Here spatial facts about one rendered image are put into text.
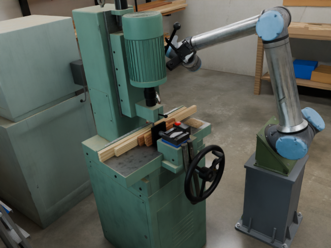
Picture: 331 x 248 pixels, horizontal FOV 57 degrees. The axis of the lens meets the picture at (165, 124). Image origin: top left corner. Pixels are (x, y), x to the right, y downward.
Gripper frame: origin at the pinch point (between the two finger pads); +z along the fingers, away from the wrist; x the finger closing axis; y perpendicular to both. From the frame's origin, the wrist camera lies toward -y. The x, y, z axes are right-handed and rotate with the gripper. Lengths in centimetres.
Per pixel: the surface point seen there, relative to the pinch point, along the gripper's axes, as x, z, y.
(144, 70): 2.1, 11.0, -15.4
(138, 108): 6.1, -8.0, -33.7
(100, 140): -2, -23, -67
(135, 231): 51, -26, -85
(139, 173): 35, 8, -48
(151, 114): 14.5, -4.1, -29.0
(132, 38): -8.4, 18.9, -9.1
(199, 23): -147, -334, 52
